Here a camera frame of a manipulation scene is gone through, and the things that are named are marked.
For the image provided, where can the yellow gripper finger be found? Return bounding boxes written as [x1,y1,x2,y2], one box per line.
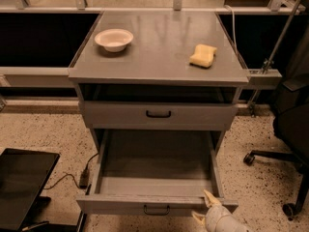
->
[191,211,206,226]
[204,189,221,208]

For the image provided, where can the grey drawer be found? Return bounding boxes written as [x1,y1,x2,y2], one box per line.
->
[77,130,238,217]
[79,101,238,131]

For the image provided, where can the grey drawer cabinet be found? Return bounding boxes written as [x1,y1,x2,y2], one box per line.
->
[69,10,248,149]

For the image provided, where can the grey top drawer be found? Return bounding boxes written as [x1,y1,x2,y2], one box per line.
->
[79,101,238,131]

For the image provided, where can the black office chair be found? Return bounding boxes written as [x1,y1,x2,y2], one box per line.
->
[243,28,309,218]

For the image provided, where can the yellow sponge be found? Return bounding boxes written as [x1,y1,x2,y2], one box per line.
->
[189,44,217,69]

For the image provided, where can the metal diagonal rod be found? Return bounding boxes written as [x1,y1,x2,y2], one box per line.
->
[247,0,301,117]

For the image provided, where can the white bowl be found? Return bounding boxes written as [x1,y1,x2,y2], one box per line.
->
[95,29,133,53]

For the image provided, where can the black power adapter cable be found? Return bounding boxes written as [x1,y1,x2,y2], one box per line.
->
[42,152,99,190]

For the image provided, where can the white cable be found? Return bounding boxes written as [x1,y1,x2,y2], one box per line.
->
[223,4,240,57]

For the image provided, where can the metal frame rail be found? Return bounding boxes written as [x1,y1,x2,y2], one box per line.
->
[0,67,73,88]

